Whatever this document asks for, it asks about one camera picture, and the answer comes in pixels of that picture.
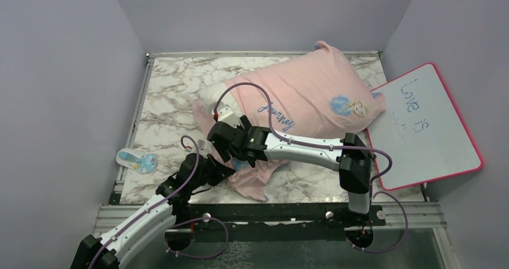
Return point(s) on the Elsa print pink-lined pillowcase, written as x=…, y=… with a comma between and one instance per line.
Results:
x=316, y=95

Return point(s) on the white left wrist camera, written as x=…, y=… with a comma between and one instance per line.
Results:
x=203, y=147

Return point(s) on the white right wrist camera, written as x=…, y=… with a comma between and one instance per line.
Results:
x=225, y=114

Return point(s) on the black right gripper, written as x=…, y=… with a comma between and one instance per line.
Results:
x=245, y=123

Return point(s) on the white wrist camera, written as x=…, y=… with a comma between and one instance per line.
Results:
x=203, y=147
x=225, y=114

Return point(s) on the aluminium table frame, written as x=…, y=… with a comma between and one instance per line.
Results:
x=414, y=237

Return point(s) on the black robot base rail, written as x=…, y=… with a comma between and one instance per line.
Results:
x=214, y=223

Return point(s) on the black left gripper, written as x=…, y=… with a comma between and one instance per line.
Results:
x=220, y=171

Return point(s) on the pink framed whiteboard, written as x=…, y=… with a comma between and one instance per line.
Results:
x=422, y=131

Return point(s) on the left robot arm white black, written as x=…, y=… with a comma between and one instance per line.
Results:
x=117, y=247

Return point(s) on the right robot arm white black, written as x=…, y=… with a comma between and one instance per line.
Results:
x=348, y=156

